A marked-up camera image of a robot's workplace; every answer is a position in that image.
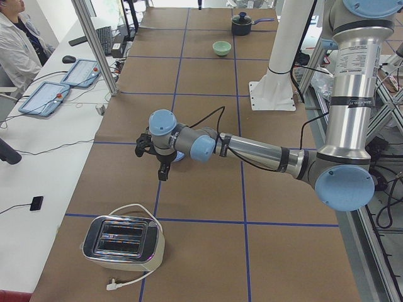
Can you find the crumpled clear plastic bag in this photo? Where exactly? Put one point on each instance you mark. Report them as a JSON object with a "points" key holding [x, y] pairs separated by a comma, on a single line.
{"points": [[322, 81]]}

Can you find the black keyboard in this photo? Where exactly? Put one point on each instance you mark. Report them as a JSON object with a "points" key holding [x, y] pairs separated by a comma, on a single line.
{"points": [[104, 35]]}

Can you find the white central pedestal column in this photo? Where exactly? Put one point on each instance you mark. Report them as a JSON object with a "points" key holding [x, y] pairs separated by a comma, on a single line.
{"points": [[274, 90]]}

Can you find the person in white coat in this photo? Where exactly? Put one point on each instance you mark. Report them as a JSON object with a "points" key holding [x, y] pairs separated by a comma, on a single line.
{"points": [[23, 50]]}

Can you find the black water bottle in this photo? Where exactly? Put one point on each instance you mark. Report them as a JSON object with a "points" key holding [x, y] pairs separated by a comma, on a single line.
{"points": [[8, 154]]}

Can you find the aluminium frame post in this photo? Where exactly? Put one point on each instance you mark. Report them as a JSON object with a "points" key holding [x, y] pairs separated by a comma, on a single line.
{"points": [[84, 18]]}

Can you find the near teach pendant tablet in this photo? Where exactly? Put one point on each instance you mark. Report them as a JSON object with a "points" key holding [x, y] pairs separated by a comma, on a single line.
{"points": [[45, 99]]}

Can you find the dark blue saucepan with lid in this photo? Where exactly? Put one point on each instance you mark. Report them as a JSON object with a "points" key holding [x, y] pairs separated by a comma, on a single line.
{"points": [[242, 23]]}

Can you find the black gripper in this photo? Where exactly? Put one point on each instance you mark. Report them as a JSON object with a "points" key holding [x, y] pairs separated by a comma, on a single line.
{"points": [[166, 158]]}

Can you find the far teach pendant tablet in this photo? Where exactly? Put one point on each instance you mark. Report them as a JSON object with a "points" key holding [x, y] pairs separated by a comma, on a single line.
{"points": [[82, 74]]}

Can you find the teach pendant tablet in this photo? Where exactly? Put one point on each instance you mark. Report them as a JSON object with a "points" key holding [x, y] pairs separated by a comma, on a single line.
{"points": [[45, 99], [82, 74]]}

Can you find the cream white toaster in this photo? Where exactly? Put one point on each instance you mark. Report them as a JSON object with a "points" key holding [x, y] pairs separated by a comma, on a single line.
{"points": [[125, 243]]}

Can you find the small black puck device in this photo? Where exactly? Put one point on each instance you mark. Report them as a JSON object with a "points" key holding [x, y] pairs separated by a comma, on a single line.
{"points": [[36, 203]]}

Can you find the black computer mouse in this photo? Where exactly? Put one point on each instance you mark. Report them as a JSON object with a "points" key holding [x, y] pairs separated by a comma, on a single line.
{"points": [[68, 59]]}

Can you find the green bowl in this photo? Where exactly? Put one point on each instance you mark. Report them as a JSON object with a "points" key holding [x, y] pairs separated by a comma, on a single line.
{"points": [[221, 48]]}

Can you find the blue bowl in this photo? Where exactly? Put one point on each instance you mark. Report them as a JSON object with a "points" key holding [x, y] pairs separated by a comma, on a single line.
{"points": [[179, 156]]}

